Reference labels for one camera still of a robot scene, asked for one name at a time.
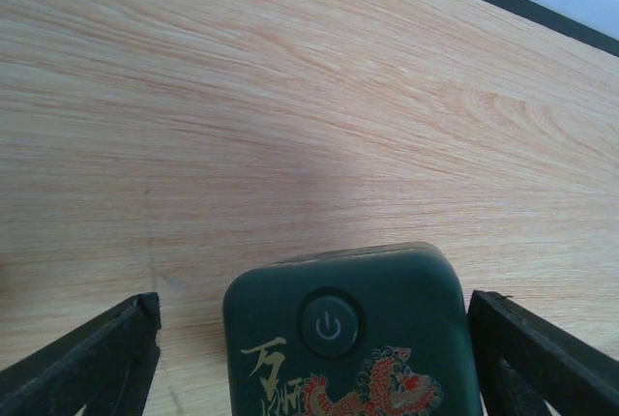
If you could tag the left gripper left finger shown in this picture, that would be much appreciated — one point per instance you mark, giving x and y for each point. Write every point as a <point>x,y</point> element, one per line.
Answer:
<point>104,367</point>

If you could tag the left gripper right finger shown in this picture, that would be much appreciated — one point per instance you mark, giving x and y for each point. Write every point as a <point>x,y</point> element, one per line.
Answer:
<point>528,366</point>

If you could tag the green dragon cube plug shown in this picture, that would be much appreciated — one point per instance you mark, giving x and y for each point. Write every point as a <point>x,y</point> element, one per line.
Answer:
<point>375,331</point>

